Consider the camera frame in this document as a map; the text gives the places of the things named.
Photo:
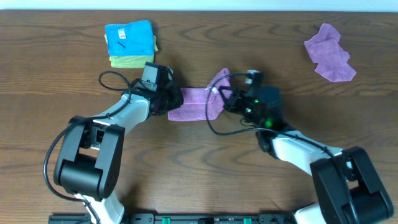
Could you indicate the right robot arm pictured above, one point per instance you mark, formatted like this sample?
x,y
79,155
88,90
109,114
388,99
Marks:
x,y
348,188

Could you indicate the purple cloth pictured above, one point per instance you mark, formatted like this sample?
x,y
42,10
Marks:
x,y
195,100
332,61

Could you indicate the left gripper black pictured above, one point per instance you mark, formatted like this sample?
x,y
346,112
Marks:
x,y
173,98

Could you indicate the folded blue cloth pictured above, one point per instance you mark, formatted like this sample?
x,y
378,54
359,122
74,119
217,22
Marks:
x,y
135,38

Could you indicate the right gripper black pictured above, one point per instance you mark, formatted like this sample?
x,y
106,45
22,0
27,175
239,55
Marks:
x,y
231,104

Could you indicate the folded green cloth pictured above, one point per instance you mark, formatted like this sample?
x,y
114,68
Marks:
x,y
137,61

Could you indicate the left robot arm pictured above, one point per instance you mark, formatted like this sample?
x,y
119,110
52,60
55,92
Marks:
x,y
89,160

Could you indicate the crumpled purple cloth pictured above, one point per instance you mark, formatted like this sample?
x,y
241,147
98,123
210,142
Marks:
x,y
332,61

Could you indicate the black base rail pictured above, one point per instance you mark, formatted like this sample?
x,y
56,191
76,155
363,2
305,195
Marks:
x,y
150,218

